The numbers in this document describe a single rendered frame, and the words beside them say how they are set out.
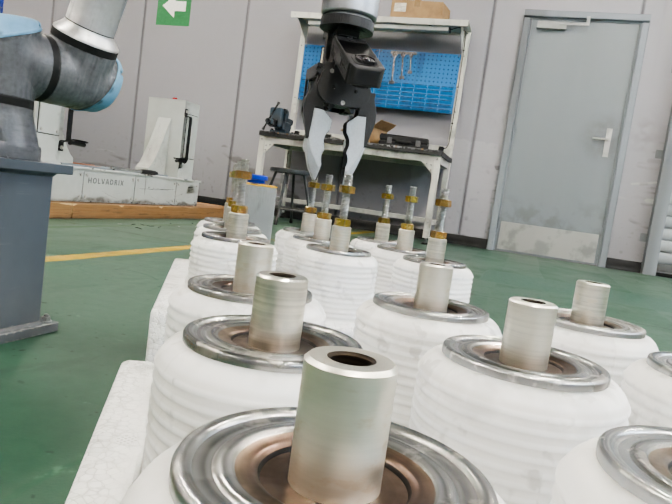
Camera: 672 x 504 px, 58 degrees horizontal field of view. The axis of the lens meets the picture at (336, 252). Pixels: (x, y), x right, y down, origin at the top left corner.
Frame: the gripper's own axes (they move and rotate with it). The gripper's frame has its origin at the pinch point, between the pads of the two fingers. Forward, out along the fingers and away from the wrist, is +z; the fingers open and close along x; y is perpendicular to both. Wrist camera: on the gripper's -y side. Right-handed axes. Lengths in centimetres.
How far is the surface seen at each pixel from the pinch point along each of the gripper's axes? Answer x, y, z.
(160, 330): 20.1, -17.2, 18.2
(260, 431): 19, -63, 9
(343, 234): 1.1, -12.3, 7.1
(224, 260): 14.4, -14.6, 11.1
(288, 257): 4.5, -1.0, 11.7
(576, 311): -6.4, -43.1, 8.3
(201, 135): -23, 577, -35
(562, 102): -308, 381, -100
